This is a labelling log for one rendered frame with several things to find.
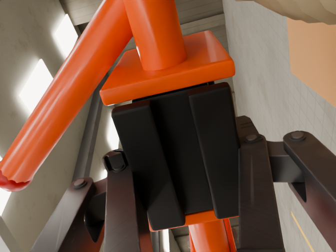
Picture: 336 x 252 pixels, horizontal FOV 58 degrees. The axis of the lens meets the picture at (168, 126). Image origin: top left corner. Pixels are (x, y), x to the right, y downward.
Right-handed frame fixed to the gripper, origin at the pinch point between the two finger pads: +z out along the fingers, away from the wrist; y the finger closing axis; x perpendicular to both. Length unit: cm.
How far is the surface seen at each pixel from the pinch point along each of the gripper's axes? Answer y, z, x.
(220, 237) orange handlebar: 0.7, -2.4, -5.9
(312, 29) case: 12.8, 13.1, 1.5
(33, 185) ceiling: -278, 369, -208
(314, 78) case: 12.7, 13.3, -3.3
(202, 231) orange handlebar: -0.3, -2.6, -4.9
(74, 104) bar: -5.5, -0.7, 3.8
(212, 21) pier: 82, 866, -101
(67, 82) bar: -5.3, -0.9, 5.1
